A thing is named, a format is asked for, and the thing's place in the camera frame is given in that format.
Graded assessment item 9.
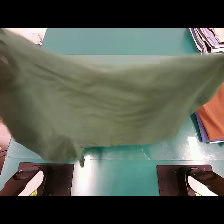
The green T-shirt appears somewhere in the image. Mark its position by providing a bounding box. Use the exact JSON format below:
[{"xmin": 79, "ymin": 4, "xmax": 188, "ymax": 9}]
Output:
[{"xmin": 0, "ymin": 28, "xmax": 224, "ymax": 168}]

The orange garment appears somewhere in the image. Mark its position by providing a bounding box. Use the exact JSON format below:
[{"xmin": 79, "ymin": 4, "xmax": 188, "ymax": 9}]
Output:
[{"xmin": 197, "ymin": 84, "xmax": 224, "ymax": 141}]

